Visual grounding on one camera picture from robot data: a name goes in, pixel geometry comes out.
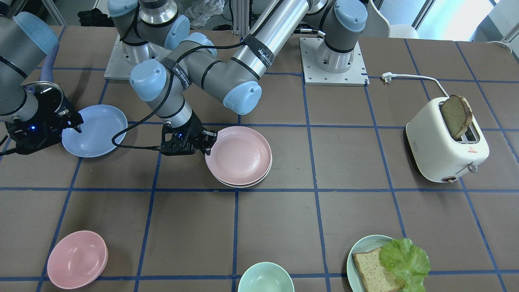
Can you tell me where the green lettuce leaf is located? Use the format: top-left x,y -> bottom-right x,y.
379,238 -> 431,292

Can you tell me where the brown bread slice on plate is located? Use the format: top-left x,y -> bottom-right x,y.
352,247 -> 405,292

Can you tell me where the white toaster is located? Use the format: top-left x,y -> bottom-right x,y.
405,97 -> 489,183

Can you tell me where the cream white plate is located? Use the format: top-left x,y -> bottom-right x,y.
215,161 -> 272,188

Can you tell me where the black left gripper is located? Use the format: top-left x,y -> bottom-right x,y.
160,112 -> 217,157

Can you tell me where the blue plate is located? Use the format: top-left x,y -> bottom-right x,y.
62,105 -> 128,158

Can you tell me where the green bowl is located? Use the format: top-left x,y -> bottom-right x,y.
237,262 -> 295,292

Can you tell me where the dark blue cooking pot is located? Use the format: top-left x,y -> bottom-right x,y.
24,44 -> 83,128

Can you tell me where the pink bowl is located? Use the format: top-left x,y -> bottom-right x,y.
47,230 -> 109,290

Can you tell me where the bread slice in toaster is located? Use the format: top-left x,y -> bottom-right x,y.
440,94 -> 473,140

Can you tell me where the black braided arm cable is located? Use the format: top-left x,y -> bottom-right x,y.
112,24 -> 268,151

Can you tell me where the white toaster power cable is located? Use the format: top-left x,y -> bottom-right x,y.
382,72 -> 450,98

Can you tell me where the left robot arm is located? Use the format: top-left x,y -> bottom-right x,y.
129,0 -> 368,156

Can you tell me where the green plate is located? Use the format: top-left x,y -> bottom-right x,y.
345,235 -> 393,292

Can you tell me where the white chair back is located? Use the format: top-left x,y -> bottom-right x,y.
361,0 -> 420,39

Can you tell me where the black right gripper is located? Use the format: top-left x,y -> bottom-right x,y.
5,101 -> 83,155

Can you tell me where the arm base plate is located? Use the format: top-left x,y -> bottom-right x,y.
300,37 -> 369,86
104,35 -> 171,81

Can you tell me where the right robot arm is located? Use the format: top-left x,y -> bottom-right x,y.
1,0 -> 190,155

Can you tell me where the pink plate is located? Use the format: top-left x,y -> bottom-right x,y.
205,126 -> 272,185

